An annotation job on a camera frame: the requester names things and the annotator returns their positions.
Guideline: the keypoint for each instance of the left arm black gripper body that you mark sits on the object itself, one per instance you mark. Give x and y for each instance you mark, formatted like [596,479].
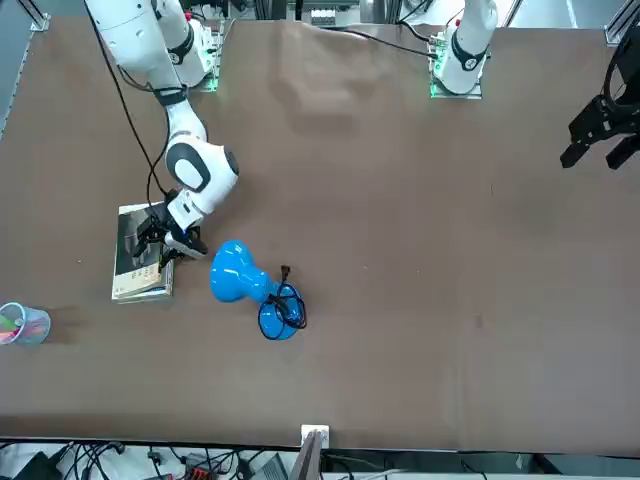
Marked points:
[625,112]

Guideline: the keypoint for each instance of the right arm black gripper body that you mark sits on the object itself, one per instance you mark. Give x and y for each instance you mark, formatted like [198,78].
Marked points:
[192,245]

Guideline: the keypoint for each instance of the black covered book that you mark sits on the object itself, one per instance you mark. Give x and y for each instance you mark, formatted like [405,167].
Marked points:
[125,235]

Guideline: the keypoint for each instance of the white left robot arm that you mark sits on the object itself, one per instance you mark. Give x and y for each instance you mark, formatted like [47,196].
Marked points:
[467,45]

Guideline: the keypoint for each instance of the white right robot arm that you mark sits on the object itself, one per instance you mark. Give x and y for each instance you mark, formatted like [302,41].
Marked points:
[135,40]

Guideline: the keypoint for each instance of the white book blue print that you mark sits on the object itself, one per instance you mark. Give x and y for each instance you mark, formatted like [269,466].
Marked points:
[142,297]

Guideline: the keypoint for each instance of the blue desk lamp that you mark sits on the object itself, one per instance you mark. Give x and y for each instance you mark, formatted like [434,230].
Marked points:
[235,275]

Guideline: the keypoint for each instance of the translucent blue pen cup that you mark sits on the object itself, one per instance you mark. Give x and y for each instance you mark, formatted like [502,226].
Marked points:
[37,330]

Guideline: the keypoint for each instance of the green highlighter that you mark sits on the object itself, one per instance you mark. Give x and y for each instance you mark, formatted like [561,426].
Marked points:
[9,320]

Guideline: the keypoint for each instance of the pink highlighter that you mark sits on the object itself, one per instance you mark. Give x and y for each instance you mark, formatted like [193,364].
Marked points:
[10,336]

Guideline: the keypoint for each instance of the aluminium frame post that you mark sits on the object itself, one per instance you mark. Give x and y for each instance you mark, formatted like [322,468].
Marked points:
[620,25]
[312,450]
[37,17]

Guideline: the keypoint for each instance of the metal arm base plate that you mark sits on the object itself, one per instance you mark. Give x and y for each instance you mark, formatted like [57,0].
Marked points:
[452,95]
[216,50]

